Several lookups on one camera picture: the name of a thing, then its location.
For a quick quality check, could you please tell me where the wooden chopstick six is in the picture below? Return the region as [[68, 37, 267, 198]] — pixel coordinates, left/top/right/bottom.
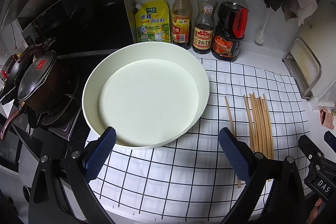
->
[[259, 97, 271, 159]]

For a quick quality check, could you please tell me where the wooden chopstick four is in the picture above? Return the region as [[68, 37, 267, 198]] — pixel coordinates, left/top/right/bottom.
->
[[250, 93, 263, 152]]

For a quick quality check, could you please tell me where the white grid cloth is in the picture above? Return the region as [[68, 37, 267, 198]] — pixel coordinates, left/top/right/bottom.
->
[[89, 58, 309, 223]]

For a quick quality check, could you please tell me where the yellow cap vinegar bottle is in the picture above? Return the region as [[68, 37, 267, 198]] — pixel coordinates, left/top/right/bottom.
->
[[171, 0, 193, 50]]

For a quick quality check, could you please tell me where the wooden chopstick three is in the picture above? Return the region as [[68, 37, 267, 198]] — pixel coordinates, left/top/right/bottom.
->
[[249, 93, 260, 152]]

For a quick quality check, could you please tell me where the wooden chopstick one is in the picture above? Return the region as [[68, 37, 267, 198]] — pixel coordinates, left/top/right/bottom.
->
[[224, 95, 242, 189]]

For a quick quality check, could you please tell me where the pink sponge piece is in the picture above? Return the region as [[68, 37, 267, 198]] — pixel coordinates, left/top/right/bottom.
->
[[319, 109, 335, 130]]

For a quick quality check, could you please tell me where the pink hanging cloth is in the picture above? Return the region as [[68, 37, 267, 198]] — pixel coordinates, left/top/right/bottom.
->
[[297, 0, 318, 26]]

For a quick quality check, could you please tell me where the yellow seasoning pouch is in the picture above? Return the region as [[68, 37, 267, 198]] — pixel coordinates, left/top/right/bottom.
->
[[135, 0, 171, 43]]

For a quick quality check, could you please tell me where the wooden chopstick two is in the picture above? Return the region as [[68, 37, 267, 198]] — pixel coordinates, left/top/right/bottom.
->
[[244, 96, 256, 152]]

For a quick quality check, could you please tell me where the steel rack with board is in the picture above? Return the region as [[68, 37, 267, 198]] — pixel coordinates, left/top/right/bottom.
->
[[282, 36, 322, 100]]

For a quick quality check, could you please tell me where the large red handle bottle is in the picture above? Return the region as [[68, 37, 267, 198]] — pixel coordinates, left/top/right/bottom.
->
[[211, 0, 249, 62]]

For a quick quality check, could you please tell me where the wooden chopstick seven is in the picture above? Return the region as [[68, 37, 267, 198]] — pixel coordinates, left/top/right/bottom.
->
[[262, 94, 274, 160]]

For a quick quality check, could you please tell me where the white dish brush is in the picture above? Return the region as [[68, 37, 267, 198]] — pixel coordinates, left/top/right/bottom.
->
[[255, 8, 270, 46]]

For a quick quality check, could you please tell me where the white round tray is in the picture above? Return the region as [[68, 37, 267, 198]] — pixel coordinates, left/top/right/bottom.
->
[[82, 42, 210, 149]]

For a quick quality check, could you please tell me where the dark pot with lid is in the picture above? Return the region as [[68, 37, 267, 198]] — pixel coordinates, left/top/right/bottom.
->
[[1, 51, 76, 140]]

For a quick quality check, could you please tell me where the clear soy sauce bottle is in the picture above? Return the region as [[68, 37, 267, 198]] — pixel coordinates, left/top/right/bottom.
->
[[193, 0, 218, 54]]

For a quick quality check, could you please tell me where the right hand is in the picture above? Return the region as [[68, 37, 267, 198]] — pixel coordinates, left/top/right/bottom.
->
[[306, 198, 325, 224]]

